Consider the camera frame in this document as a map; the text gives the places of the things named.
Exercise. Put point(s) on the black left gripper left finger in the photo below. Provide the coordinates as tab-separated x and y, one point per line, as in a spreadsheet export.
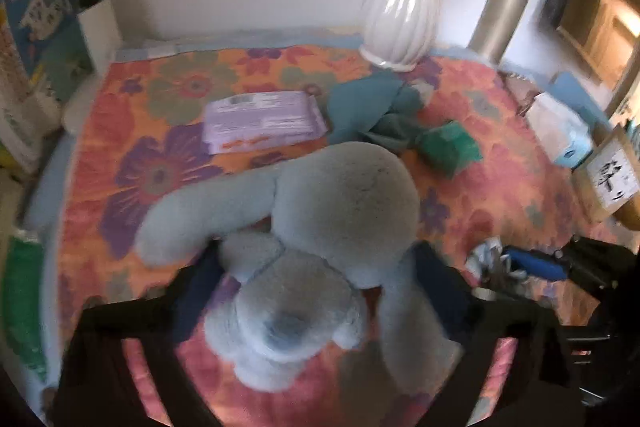
96	386

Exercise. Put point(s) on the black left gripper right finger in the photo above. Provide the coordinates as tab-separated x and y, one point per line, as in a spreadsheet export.
540	387

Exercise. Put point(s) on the blue elephant plush toy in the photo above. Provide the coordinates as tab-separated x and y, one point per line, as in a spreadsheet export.
320	246

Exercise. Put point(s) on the green bean bag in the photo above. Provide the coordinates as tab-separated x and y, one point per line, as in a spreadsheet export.
449	148

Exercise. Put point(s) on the grey brown bear plush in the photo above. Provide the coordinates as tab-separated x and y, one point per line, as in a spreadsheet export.
494	269

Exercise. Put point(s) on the green packet at table edge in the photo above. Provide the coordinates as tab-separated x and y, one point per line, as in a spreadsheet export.
21	283

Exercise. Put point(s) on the brown calligraphy paper box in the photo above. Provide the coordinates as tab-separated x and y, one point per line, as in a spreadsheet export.
607	182

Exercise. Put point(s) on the light blue tissue pack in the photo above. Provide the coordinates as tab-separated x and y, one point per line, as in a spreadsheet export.
562	134

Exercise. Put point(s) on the purple wet wipes pack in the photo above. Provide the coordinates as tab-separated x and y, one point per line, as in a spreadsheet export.
256	121

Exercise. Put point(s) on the blue foam board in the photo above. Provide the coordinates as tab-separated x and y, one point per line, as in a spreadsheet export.
568	90

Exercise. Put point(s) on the teal folded cloth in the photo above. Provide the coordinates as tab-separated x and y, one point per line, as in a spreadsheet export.
380	109

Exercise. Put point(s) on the gold steel thermos tumbler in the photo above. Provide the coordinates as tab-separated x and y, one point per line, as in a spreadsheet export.
496	28

